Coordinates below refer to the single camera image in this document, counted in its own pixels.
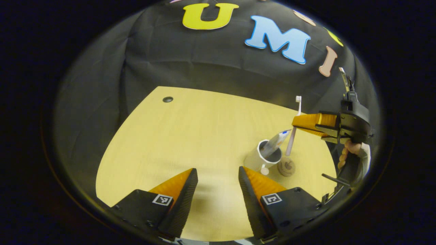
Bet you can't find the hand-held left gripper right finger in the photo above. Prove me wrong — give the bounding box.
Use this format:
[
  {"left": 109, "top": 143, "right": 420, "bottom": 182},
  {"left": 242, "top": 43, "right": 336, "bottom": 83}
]
[{"left": 238, "top": 166, "right": 329, "bottom": 240}]

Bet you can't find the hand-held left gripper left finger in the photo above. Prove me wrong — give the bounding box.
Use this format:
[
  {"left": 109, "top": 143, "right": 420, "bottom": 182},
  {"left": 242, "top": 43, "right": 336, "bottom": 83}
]
[{"left": 111, "top": 168, "right": 199, "bottom": 239}]

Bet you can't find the pale pink toothbrush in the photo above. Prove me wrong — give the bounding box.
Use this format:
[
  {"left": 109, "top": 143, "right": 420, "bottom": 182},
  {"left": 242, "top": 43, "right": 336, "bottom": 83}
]
[{"left": 285, "top": 96, "right": 302, "bottom": 157}]

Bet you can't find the white cup with wooden handle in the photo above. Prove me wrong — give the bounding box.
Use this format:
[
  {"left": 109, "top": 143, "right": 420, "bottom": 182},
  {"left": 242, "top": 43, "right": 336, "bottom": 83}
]
[{"left": 244, "top": 139, "right": 283, "bottom": 176}]

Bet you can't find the white toothpaste tube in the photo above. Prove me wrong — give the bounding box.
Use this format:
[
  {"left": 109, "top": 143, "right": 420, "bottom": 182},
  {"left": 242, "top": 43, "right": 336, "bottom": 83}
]
[{"left": 261, "top": 129, "right": 292, "bottom": 159}]

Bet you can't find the round cork coaster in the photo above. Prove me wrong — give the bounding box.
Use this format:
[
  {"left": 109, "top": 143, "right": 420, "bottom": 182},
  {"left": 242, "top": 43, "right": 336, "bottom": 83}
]
[{"left": 277, "top": 157, "right": 296, "bottom": 177}]

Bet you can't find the light wooden desktop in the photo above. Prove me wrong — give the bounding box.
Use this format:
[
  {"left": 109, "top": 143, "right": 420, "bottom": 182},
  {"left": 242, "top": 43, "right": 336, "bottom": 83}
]
[{"left": 95, "top": 86, "right": 338, "bottom": 242}]

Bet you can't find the black backdrop cloth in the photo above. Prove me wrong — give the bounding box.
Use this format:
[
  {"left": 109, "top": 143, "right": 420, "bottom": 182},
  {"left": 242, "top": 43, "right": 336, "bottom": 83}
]
[{"left": 54, "top": 0, "right": 378, "bottom": 208}]

